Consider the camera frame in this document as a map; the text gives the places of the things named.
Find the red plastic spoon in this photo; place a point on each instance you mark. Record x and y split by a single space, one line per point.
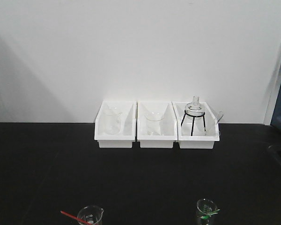
76 218

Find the green plastic spoon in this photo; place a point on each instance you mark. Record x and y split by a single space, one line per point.
208 215

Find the glass beaker in middle bin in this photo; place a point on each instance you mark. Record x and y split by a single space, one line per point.
153 120

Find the glass beaker in bin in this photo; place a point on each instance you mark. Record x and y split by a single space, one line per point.
112 120
153 120

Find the middle white plastic bin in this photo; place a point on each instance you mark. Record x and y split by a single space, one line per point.
168 125

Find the white plastic bin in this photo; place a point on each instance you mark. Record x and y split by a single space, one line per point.
127 134
168 125
199 140

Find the left white plastic bin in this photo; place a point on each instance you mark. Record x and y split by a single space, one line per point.
127 134

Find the glass beaker in left bin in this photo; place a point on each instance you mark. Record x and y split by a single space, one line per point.
112 120

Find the round glass flask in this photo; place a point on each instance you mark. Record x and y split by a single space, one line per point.
195 108

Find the right white plastic bin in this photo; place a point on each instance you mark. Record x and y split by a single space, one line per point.
199 140

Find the glass test tube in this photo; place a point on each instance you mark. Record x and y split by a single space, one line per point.
211 129

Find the left front glass beaker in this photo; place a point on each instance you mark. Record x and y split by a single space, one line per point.
92 214

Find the right front glass beaker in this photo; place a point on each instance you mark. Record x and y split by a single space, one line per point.
206 212

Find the black wire tripod stand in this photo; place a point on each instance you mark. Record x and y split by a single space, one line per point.
193 117

